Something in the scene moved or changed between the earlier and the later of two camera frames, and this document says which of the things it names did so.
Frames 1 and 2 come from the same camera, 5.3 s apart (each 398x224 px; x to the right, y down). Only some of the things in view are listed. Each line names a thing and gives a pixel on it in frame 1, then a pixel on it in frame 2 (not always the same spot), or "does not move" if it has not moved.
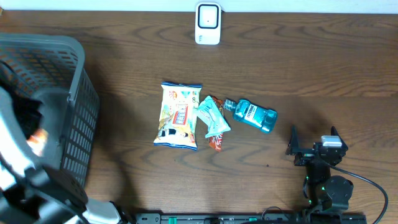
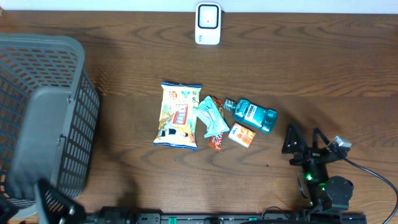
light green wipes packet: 209,113 does not move
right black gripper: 305,155 → 310,152
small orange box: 37,140 → 240,134
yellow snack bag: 178,121 does not move
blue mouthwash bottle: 263,119 does not move
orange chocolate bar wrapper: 216,142 does not move
